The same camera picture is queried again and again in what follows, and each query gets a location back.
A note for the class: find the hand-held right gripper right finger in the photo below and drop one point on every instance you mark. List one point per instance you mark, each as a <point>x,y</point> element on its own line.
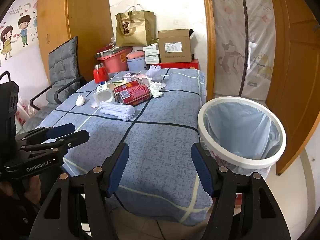
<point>203,170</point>

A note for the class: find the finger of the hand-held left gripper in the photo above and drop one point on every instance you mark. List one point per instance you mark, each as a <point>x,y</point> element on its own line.
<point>60,130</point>
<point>75,138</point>

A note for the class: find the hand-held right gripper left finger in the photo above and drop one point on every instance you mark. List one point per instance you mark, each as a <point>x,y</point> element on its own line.
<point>115,170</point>

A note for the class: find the white round trash bin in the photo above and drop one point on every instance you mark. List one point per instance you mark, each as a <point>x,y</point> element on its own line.
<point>208,140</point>

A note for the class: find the white tissue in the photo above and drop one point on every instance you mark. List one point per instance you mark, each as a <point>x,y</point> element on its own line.
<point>80,101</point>
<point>156,90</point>

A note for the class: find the white yogurt cup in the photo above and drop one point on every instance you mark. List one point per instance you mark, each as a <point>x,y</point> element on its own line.
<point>105,97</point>

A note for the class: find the clear plastic bin liner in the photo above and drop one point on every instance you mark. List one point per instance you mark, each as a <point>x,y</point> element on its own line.
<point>237,130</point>

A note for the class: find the white bottle with blue label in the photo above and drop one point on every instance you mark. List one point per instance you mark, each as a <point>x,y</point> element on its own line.
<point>102,88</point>

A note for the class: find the red drink can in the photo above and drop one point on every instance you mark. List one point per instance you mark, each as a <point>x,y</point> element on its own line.
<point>135,94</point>
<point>122,87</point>

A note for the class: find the purple milk carton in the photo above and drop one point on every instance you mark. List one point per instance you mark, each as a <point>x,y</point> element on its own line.
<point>130,76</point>

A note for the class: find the strawberry milk carton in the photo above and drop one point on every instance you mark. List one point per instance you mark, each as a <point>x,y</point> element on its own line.
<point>143,79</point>

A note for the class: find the blue checked tablecloth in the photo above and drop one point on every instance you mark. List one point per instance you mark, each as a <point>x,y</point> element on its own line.
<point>150,142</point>

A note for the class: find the grey cushioned chair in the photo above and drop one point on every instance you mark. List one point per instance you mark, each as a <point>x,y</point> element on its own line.
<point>62,65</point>

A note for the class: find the red jar with metal lid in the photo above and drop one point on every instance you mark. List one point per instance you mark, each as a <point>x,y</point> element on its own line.
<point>100,76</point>

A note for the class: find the pink plastic basin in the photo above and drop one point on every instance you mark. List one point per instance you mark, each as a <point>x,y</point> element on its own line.
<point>115,63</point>

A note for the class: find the striped tray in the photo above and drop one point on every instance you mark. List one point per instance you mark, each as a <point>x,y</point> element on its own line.
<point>110,51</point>

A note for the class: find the light blue bucket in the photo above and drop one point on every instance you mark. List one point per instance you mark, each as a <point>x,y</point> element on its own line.
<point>136,64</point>

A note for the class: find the pink bucket lid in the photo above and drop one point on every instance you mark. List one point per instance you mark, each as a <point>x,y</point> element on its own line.
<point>135,55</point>

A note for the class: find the crumpled clear plastic bag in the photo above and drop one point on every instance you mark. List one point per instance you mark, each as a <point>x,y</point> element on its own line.
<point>113,41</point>

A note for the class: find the flat red box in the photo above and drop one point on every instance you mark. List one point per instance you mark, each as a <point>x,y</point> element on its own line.
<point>180,65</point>

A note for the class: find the wooden wardrobe door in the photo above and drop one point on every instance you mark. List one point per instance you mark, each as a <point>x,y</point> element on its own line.
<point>82,17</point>

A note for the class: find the brown cardboard box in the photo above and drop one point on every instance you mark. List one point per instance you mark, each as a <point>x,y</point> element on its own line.
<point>175,47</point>

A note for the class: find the gold paper bag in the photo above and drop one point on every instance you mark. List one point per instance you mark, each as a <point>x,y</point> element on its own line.
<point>135,27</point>

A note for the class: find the wooden room door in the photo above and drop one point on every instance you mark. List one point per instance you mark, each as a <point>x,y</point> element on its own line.
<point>295,80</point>

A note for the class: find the dog printed door curtain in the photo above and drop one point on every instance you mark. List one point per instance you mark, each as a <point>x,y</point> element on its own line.
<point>232,30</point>

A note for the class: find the cartoon wall sticker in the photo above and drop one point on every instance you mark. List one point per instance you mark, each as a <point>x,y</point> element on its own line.
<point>15,32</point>

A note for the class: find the wooden door frame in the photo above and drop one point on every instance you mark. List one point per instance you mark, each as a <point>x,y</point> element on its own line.
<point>208,42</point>

